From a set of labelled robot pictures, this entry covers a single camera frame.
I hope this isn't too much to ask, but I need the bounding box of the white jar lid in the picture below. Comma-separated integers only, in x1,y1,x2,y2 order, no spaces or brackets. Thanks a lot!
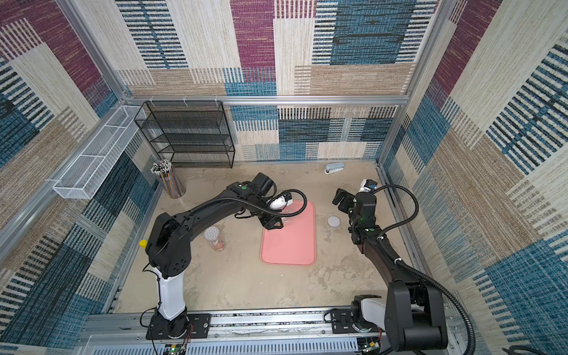
328,215,341,228

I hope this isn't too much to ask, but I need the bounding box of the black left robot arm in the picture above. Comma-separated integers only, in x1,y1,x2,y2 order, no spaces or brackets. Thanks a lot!
145,173,280,320

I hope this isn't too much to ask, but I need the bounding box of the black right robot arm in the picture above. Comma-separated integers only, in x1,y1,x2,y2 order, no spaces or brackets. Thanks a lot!
333,189,448,351

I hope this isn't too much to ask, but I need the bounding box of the candy jar patterned lid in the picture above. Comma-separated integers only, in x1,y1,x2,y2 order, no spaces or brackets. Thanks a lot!
204,226,225,251

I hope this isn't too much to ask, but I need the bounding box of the pink plastic tray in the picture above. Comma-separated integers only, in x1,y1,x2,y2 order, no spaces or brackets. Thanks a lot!
260,201,317,266

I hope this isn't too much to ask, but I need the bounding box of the grey stapler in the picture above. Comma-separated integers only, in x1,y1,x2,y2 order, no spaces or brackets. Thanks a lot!
324,162,345,175

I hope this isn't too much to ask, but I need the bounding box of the cup of coloured pencils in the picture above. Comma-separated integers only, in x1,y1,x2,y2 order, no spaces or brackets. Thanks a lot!
151,159,186,198

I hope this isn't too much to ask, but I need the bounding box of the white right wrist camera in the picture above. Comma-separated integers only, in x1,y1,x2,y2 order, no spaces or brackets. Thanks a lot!
359,179,378,193

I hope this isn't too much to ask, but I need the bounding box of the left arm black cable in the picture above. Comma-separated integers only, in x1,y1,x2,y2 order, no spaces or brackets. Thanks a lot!
194,188,309,219

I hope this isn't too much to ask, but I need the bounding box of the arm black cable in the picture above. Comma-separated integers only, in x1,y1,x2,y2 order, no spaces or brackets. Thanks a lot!
194,188,309,219
370,183,476,355

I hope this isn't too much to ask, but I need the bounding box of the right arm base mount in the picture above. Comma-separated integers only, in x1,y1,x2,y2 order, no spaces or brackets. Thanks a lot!
323,308,384,334

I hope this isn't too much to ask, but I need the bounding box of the black wire shelf rack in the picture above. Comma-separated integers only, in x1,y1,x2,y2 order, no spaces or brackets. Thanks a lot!
134,101,235,169

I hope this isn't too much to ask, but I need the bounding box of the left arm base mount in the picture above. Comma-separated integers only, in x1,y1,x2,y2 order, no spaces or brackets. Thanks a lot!
146,313,212,341

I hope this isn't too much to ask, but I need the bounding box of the white wire mesh basket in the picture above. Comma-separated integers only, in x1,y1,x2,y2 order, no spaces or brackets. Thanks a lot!
53,106,139,200

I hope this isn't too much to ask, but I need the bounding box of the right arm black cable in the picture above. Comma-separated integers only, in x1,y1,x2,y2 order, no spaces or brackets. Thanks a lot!
370,183,476,355

